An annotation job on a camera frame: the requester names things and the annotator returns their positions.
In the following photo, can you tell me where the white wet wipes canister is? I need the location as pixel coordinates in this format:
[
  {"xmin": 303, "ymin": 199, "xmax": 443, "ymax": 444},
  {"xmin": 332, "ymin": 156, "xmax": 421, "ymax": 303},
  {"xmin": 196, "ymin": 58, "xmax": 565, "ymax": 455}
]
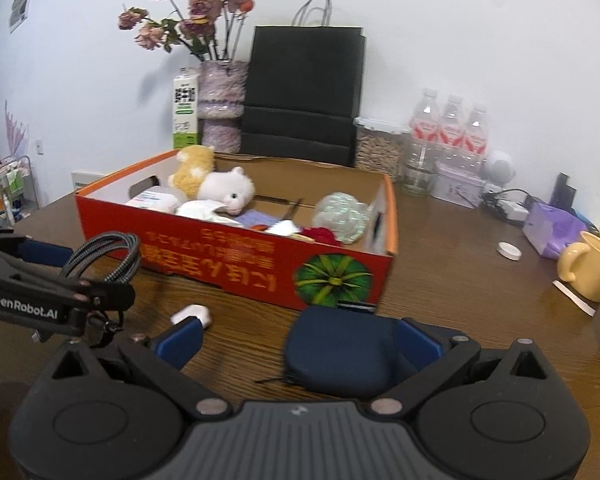
[{"xmin": 126, "ymin": 186, "xmax": 186, "ymax": 213}]

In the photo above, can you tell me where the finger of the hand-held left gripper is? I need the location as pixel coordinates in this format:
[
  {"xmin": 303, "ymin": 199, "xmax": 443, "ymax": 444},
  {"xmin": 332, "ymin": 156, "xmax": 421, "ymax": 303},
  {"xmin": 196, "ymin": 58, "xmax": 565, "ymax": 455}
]
[
  {"xmin": 17, "ymin": 238, "xmax": 75, "ymax": 268},
  {"xmin": 72, "ymin": 281, "xmax": 137, "ymax": 312}
]

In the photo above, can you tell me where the white wall vent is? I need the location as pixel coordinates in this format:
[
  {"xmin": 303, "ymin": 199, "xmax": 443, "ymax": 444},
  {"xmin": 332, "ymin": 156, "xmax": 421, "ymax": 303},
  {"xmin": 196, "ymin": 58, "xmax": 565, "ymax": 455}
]
[{"xmin": 71, "ymin": 170, "xmax": 106, "ymax": 195}]

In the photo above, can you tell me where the wooden desk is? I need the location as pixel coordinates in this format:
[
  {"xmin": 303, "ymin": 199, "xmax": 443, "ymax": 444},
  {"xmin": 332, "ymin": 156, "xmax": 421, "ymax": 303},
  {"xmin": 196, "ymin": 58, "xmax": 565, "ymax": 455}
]
[{"xmin": 0, "ymin": 157, "xmax": 600, "ymax": 466}]

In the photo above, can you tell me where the navy zip case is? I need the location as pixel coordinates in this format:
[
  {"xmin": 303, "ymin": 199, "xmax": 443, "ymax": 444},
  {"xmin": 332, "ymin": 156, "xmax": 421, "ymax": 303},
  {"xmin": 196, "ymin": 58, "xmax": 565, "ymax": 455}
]
[{"xmin": 284, "ymin": 306, "xmax": 431, "ymax": 401}]

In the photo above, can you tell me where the yellow mug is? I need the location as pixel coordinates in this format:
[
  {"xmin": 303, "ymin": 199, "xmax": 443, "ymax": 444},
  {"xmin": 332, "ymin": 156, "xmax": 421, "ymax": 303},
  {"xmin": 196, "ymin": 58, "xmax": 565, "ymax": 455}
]
[{"xmin": 557, "ymin": 231, "xmax": 600, "ymax": 303}]

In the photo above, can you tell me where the red cardboard box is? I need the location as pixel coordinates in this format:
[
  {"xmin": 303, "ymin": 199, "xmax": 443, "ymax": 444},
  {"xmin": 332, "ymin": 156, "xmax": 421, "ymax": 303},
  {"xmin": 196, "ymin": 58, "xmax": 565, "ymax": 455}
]
[{"xmin": 75, "ymin": 149, "xmax": 398, "ymax": 312}]

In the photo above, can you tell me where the purple tissue box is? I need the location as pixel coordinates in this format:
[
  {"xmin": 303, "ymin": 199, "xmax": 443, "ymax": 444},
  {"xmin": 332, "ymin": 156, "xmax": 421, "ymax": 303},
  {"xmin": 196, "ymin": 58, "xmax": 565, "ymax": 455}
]
[{"xmin": 522, "ymin": 201, "xmax": 588, "ymax": 260}]

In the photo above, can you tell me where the purple speckled vase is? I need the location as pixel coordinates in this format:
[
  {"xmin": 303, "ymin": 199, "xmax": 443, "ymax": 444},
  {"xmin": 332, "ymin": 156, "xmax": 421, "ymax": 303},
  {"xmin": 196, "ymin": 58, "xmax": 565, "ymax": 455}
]
[{"xmin": 198, "ymin": 60, "xmax": 249, "ymax": 154}]

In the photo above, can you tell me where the clear glass cup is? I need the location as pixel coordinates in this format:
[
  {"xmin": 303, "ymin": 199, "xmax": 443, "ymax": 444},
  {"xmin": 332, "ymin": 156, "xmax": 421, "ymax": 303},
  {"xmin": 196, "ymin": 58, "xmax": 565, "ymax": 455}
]
[{"xmin": 401, "ymin": 152, "xmax": 437, "ymax": 197}]

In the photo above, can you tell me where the black braided cable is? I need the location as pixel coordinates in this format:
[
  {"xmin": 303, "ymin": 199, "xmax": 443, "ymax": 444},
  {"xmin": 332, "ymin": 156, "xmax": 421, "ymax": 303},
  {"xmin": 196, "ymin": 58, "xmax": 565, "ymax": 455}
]
[{"xmin": 60, "ymin": 231, "xmax": 142, "ymax": 348}]

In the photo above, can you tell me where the purple flower wall decal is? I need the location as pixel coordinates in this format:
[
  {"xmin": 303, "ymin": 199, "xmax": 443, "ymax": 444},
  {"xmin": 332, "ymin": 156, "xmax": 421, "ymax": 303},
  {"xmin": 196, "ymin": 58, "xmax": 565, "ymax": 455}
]
[{"xmin": 4, "ymin": 100, "xmax": 31, "ymax": 158}]

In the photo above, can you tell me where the purple fabric pouch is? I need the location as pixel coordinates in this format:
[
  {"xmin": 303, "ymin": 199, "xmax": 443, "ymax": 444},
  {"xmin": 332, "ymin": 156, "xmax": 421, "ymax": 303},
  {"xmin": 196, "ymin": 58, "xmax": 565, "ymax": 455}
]
[{"xmin": 237, "ymin": 210, "xmax": 281, "ymax": 231}]

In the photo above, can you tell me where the white and green milk carton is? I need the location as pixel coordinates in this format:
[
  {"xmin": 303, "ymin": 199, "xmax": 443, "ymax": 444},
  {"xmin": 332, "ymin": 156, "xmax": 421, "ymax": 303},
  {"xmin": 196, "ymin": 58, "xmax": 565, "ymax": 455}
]
[{"xmin": 172, "ymin": 67, "xmax": 201, "ymax": 150}]

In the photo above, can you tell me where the white charger with black cable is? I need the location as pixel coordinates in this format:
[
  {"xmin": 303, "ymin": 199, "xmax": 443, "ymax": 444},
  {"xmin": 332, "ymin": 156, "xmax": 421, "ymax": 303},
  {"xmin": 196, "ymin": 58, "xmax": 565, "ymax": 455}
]
[{"xmin": 480, "ymin": 189, "xmax": 533, "ymax": 223}]

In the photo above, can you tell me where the white round camera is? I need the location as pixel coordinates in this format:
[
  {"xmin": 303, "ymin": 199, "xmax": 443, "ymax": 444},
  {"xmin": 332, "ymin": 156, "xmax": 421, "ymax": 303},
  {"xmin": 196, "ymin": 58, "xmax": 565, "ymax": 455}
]
[{"xmin": 482, "ymin": 150, "xmax": 517, "ymax": 193}]

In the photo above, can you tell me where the white tissue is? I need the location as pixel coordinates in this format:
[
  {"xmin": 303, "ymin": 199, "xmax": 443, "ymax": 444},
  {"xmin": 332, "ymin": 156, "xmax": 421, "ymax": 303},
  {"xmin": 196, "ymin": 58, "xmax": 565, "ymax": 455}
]
[{"xmin": 175, "ymin": 199, "xmax": 243, "ymax": 226}]

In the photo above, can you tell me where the black upright device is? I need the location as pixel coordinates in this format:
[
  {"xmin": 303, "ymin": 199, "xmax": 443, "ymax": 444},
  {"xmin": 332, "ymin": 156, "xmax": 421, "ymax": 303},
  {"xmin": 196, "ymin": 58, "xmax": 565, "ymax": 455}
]
[{"xmin": 550, "ymin": 172, "xmax": 578, "ymax": 208}]

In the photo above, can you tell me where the black paper bag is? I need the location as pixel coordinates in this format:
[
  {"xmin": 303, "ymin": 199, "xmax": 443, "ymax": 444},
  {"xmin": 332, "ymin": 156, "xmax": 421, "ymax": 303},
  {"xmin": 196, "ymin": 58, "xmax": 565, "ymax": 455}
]
[{"xmin": 240, "ymin": 0, "xmax": 367, "ymax": 167}]

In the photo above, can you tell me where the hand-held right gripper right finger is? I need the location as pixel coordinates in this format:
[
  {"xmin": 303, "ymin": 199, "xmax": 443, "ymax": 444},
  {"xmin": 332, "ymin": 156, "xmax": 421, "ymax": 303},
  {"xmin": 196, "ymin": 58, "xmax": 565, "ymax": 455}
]
[{"xmin": 370, "ymin": 317, "xmax": 553, "ymax": 417}]

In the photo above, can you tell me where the white tin box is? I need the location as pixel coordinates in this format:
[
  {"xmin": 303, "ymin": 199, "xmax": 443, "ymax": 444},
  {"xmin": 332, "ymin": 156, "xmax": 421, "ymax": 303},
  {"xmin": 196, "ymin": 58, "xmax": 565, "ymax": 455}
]
[{"xmin": 431, "ymin": 161, "xmax": 486, "ymax": 209}]

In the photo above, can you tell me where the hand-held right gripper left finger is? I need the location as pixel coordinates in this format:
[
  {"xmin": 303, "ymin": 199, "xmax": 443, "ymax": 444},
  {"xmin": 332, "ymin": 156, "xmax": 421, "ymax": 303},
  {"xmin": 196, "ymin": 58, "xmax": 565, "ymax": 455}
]
[{"xmin": 47, "ymin": 317, "xmax": 231, "ymax": 417}]

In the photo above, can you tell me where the white paper strip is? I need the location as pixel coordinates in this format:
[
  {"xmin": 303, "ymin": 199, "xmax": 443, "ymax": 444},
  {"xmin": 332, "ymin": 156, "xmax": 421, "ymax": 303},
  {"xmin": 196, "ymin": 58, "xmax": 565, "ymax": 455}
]
[{"xmin": 552, "ymin": 280, "xmax": 597, "ymax": 317}]

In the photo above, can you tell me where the white and yellow plush toy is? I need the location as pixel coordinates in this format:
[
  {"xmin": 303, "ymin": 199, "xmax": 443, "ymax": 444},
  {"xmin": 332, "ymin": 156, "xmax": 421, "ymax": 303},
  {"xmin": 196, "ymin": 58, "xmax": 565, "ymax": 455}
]
[{"xmin": 168, "ymin": 145, "xmax": 256, "ymax": 216}]

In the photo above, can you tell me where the red fabric flower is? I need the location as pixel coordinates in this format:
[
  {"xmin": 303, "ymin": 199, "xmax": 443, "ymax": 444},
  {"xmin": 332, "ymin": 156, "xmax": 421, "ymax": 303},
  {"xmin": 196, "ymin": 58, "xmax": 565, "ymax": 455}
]
[{"xmin": 300, "ymin": 226, "xmax": 343, "ymax": 247}]

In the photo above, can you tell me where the metal trolley rack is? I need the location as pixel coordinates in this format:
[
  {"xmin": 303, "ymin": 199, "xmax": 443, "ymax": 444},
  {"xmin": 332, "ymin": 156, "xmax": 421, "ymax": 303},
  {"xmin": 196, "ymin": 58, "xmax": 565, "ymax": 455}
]
[{"xmin": 0, "ymin": 156, "xmax": 38, "ymax": 226}]

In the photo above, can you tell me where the clear container of clothespins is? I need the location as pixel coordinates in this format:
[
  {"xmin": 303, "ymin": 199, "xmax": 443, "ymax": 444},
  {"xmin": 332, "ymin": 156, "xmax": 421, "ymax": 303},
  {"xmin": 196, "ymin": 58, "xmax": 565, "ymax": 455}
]
[{"xmin": 353, "ymin": 116, "xmax": 410, "ymax": 183}]

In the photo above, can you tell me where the iridescent plastic bag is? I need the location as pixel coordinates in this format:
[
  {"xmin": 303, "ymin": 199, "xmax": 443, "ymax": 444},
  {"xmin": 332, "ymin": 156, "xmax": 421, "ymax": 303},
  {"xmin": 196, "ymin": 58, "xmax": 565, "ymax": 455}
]
[{"xmin": 312, "ymin": 191, "xmax": 373, "ymax": 245}]

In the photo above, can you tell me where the dried pink roses bouquet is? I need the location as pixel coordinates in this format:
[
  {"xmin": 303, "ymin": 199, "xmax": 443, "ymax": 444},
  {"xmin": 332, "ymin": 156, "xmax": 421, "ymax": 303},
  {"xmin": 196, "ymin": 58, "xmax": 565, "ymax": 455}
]
[{"xmin": 118, "ymin": 0, "xmax": 256, "ymax": 62}]

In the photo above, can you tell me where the wall poster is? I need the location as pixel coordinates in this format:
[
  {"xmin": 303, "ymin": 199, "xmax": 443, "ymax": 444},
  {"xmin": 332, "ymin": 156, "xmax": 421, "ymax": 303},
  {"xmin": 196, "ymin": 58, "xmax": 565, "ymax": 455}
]
[{"xmin": 8, "ymin": 0, "xmax": 37, "ymax": 34}]

